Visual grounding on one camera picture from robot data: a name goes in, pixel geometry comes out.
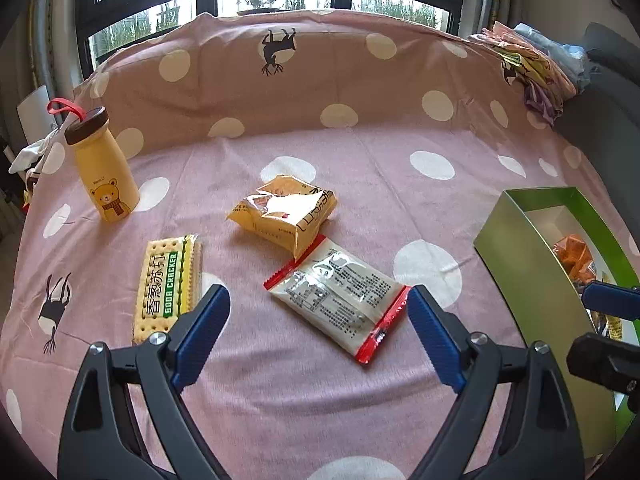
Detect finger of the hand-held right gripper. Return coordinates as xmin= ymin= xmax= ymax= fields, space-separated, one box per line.
xmin=581 ymin=280 xmax=640 ymax=320
xmin=566 ymin=332 xmax=640 ymax=411

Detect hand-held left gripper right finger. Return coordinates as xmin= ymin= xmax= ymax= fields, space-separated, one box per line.
xmin=407 ymin=284 xmax=585 ymax=480

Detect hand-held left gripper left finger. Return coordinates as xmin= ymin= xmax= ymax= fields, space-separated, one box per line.
xmin=57 ymin=283 xmax=232 ymax=480

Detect orange snack packet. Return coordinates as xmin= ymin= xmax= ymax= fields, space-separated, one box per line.
xmin=552 ymin=233 xmax=599 ymax=287

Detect green cardboard box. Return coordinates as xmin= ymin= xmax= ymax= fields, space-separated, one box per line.
xmin=472 ymin=186 xmax=640 ymax=467

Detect white snack packet red ends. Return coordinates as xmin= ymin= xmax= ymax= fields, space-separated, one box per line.
xmin=263 ymin=233 xmax=411 ymax=367

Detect soda cracker pack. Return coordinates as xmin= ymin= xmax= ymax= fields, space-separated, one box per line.
xmin=131 ymin=233 xmax=204 ymax=346

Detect puffy yellow snack packet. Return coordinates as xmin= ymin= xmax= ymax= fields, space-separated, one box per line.
xmin=225 ymin=174 xmax=339 ymax=262

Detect yellow bear print bottle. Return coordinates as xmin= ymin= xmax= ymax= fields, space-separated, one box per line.
xmin=47 ymin=98 xmax=141 ymax=224

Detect grey sofa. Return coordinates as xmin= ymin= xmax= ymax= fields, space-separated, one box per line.
xmin=544 ymin=21 xmax=640 ymax=196

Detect pink dotted deer print sheet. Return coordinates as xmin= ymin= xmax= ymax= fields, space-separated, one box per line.
xmin=0 ymin=10 xmax=640 ymax=480

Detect white cloth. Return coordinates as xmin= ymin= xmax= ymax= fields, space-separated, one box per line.
xmin=7 ymin=129 xmax=67 ymax=177

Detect pile of folded clothes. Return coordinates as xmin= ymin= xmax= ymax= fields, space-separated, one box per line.
xmin=467 ymin=21 xmax=590 ymax=127

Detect white panel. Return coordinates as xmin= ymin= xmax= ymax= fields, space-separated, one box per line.
xmin=16 ymin=84 xmax=64 ymax=142

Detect black frame window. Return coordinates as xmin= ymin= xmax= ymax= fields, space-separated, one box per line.
xmin=74 ymin=0 xmax=473 ymax=82

